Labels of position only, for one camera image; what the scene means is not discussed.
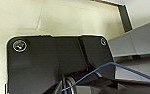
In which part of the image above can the dark baseboard strip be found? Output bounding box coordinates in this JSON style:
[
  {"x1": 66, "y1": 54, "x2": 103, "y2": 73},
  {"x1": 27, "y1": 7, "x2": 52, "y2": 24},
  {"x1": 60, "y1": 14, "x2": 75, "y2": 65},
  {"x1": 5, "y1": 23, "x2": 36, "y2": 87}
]
[{"x1": 90, "y1": 0, "x2": 134, "y2": 33}]

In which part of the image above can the blue cable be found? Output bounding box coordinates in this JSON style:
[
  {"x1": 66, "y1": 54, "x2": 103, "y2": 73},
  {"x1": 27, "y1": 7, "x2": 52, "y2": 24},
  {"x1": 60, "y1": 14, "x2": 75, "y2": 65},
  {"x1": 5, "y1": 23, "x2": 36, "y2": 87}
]
[{"x1": 61, "y1": 61, "x2": 150, "y2": 92}]

